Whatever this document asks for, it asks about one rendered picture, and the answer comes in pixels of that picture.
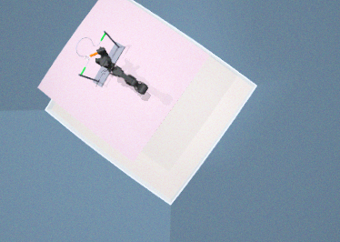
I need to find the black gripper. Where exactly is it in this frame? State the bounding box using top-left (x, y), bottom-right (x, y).
top-left (96, 46), bottom-right (112, 61)

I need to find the grey wire rig on two posts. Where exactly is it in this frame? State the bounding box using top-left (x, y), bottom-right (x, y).
top-left (78, 31), bottom-right (125, 86)

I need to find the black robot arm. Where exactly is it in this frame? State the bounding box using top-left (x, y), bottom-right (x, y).
top-left (95, 57), bottom-right (148, 95)

